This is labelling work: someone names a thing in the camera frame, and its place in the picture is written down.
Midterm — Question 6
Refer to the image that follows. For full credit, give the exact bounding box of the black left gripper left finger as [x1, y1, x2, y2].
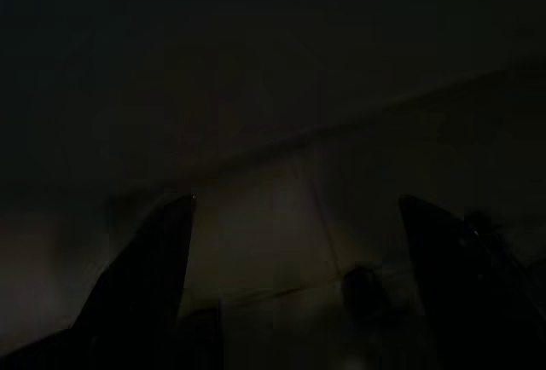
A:
[0, 194, 197, 370]

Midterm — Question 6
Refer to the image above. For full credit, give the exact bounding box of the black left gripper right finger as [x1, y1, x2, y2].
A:
[398, 194, 546, 370]

